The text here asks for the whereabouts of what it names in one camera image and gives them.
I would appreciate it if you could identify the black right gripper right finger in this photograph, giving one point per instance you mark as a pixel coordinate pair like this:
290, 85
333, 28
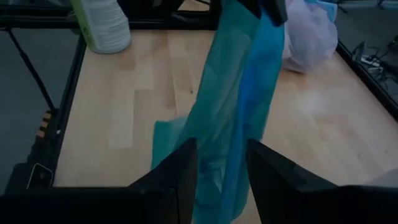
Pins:
280, 193

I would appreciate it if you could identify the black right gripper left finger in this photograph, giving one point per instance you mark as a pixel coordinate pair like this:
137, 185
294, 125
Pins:
183, 186

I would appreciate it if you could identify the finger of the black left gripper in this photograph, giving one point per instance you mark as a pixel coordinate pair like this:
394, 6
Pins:
250, 7
276, 11

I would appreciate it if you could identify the teal trash bag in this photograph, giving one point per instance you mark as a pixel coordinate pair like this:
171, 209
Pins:
230, 93

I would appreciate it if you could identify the black rectangular device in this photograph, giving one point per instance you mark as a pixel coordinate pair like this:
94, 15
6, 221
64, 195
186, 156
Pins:
40, 177

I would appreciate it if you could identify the white green wipes canister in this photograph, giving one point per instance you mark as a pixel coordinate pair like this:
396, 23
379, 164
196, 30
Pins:
105, 28

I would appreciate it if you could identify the orange black striped tape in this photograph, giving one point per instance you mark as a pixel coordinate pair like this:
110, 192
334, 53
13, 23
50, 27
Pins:
44, 124

